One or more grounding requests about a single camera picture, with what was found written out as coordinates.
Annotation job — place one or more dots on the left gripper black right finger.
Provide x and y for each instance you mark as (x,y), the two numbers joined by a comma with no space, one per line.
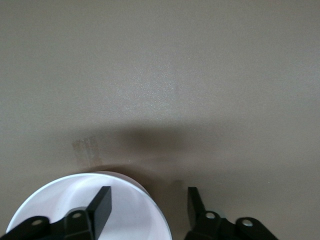
(197,220)

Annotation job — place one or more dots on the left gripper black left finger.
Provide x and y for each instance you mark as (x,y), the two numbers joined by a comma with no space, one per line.
(100,210)

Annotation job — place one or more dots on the pink bowl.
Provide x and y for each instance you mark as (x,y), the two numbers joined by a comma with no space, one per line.
(62,195)

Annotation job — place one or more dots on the brown table cover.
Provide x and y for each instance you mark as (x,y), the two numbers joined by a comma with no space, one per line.
(160,75)

